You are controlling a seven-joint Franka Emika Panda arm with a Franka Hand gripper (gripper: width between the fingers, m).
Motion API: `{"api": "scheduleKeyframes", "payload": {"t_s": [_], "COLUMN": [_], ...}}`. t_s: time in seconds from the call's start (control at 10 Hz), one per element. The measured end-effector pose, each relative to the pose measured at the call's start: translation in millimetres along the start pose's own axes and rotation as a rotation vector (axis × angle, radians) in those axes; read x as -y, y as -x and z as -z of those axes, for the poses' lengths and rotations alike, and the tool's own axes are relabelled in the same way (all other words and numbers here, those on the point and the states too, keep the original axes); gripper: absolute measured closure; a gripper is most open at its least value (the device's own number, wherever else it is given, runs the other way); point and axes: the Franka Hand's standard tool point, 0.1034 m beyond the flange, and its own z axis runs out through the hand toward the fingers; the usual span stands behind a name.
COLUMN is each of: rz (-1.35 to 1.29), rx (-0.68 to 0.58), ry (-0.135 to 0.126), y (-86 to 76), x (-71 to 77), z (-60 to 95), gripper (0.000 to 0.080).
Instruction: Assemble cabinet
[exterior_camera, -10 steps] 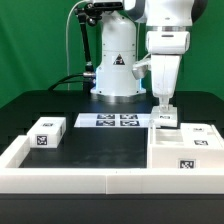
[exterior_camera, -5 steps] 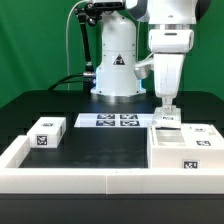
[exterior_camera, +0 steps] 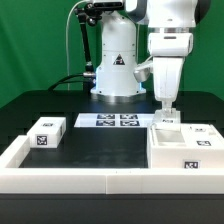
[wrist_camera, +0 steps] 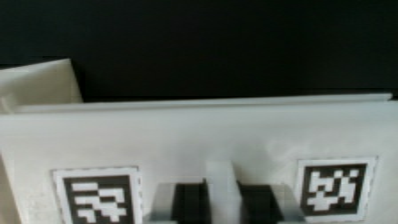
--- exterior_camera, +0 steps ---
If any white marker base plate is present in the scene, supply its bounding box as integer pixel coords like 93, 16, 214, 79
74, 113, 153, 128

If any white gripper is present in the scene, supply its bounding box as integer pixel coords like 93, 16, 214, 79
153, 57, 184, 115

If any white cabinet body box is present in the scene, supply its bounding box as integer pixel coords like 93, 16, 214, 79
147, 126, 224, 169

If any black cable bundle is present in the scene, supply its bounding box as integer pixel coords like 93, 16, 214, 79
48, 72, 98, 92

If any white cabinet top block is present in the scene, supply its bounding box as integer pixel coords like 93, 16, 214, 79
27, 117, 66, 148

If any grey thin cable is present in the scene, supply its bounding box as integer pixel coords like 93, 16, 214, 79
65, 0, 88, 91

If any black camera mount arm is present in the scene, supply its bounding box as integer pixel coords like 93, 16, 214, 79
75, 3, 102, 77

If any white U-shaped fence frame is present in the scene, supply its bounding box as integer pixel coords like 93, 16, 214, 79
0, 135, 224, 194

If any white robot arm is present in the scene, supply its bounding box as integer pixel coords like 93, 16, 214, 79
90, 0, 211, 116

